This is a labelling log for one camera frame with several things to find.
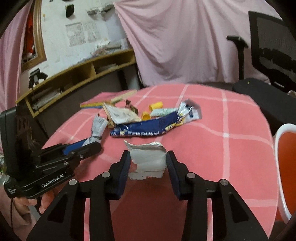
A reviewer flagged grey wrapper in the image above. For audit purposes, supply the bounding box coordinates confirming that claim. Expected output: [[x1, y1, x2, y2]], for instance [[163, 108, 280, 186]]
[[83, 115, 108, 146]]

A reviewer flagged left hand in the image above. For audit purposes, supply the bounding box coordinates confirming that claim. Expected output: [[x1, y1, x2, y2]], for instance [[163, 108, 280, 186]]
[[1, 184, 65, 232]]

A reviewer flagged white printed paper packet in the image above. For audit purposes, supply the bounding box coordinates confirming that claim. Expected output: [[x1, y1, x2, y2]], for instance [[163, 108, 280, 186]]
[[103, 103, 142, 127]]

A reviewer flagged wooden shelf unit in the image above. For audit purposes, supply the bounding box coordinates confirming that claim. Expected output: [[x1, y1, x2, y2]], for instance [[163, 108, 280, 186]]
[[16, 49, 136, 118]]

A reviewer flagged dried leaf twig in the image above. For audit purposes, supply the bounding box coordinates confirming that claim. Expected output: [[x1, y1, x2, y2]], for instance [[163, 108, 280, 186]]
[[125, 99, 138, 115]]

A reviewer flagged yellow cap near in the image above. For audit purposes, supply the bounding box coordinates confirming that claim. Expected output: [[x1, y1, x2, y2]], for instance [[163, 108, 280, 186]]
[[141, 111, 151, 121]]

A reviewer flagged yellow cap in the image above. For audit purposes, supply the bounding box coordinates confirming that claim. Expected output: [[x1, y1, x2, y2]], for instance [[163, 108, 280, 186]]
[[149, 101, 163, 111], [141, 111, 151, 121]]

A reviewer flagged blue snack bag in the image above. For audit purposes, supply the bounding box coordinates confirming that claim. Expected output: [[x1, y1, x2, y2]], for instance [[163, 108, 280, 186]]
[[110, 111, 185, 137]]

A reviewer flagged pale green wrapper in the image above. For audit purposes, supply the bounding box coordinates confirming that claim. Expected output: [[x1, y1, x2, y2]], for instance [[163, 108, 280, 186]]
[[150, 108, 178, 118]]

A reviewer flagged pink checked tablecloth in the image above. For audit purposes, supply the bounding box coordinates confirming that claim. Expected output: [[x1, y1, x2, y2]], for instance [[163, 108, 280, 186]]
[[41, 83, 280, 241]]

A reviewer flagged yellow cap far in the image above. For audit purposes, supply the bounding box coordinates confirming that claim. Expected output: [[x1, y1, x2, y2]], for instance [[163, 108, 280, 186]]
[[149, 101, 163, 111]]

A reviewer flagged gold framed mirror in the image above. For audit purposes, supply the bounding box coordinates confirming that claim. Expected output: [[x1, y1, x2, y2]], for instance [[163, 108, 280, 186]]
[[21, 0, 47, 73]]

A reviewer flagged pink hanging sheet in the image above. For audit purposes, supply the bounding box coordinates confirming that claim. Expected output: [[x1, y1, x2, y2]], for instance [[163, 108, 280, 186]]
[[0, 0, 285, 112]]

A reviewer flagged black office chair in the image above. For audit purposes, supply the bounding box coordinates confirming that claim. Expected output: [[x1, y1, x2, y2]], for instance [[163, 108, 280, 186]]
[[226, 11, 295, 134]]

